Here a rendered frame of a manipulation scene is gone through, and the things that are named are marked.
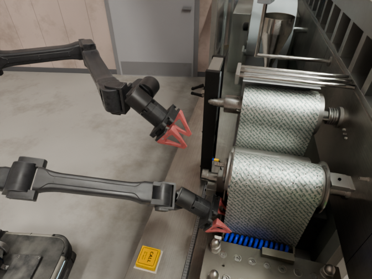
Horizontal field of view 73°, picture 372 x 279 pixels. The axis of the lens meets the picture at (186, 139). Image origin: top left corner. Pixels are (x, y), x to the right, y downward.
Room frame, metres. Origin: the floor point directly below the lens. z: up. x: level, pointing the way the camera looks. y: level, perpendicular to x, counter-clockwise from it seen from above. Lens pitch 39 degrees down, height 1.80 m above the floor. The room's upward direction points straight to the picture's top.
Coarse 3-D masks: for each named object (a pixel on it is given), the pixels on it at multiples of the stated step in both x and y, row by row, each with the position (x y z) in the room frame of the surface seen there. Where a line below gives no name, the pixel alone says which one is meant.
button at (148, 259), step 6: (144, 246) 0.47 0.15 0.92; (144, 252) 0.45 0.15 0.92; (150, 252) 0.45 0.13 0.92; (156, 252) 0.45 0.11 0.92; (138, 258) 0.43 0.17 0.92; (144, 258) 0.43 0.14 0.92; (150, 258) 0.43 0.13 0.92; (156, 258) 0.43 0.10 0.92; (138, 264) 0.41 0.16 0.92; (144, 264) 0.41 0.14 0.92; (150, 264) 0.41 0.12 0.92; (156, 264) 0.41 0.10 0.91; (150, 270) 0.40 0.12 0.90
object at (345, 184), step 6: (330, 174) 0.48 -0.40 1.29; (336, 174) 0.48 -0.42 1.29; (342, 174) 0.48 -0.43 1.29; (330, 180) 0.46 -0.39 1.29; (336, 180) 0.46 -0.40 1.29; (342, 180) 0.46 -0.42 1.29; (348, 180) 0.46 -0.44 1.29; (330, 186) 0.45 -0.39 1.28; (336, 186) 0.44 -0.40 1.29; (342, 186) 0.44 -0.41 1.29; (348, 186) 0.44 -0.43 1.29
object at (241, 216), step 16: (240, 208) 0.46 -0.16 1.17; (256, 208) 0.45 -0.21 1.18; (272, 208) 0.44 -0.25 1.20; (240, 224) 0.46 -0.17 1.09; (256, 224) 0.45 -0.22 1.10; (272, 224) 0.44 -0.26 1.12; (288, 224) 0.43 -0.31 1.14; (304, 224) 0.42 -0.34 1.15; (272, 240) 0.43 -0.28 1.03; (288, 240) 0.42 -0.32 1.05
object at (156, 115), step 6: (150, 102) 0.58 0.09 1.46; (156, 102) 0.59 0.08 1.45; (150, 108) 0.57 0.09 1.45; (156, 108) 0.57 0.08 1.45; (162, 108) 0.58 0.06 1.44; (168, 108) 0.62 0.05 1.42; (174, 108) 0.61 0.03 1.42; (144, 114) 0.56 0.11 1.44; (150, 114) 0.56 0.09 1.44; (156, 114) 0.56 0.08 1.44; (162, 114) 0.57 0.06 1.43; (168, 114) 0.57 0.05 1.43; (150, 120) 0.56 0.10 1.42; (156, 120) 0.56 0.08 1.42; (162, 120) 0.55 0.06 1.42; (156, 126) 0.56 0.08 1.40; (162, 126) 0.53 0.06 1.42; (156, 132) 0.55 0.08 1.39
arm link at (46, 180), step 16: (32, 160) 0.49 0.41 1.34; (48, 176) 0.46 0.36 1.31; (64, 176) 0.47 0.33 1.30; (80, 176) 0.48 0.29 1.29; (16, 192) 0.41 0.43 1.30; (32, 192) 0.42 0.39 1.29; (64, 192) 0.45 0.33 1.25; (80, 192) 0.44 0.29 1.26; (96, 192) 0.45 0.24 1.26; (112, 192) 0.45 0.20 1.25; (128, 192) 0.46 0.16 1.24; (144, 192) 0.47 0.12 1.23; (160, 192) 0.48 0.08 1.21
